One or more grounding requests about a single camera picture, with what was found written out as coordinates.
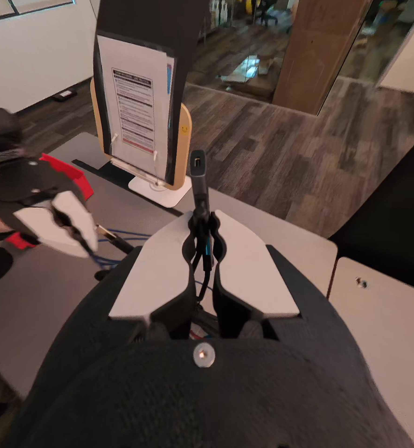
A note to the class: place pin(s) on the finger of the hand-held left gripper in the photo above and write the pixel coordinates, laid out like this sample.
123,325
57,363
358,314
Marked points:
74,217
42,227

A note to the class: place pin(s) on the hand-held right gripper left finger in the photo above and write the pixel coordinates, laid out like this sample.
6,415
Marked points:
158,273

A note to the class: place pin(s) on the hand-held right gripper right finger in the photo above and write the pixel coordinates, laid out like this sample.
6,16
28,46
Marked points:
252,273

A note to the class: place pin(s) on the red plastic bin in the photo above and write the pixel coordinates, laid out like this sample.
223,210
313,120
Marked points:
82,185

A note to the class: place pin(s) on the dark rectangular desk mat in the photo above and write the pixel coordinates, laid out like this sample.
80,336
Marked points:
116,175

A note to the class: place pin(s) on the black floor outlet box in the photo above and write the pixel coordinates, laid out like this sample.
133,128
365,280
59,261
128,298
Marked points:
65,94

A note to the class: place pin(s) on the instruction board on white stand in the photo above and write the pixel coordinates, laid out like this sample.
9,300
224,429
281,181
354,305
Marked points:
133,105

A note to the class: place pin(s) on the large paned window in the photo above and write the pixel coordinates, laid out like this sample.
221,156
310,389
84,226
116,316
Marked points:
18,7

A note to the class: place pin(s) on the wooden column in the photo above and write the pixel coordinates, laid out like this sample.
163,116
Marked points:
315,52

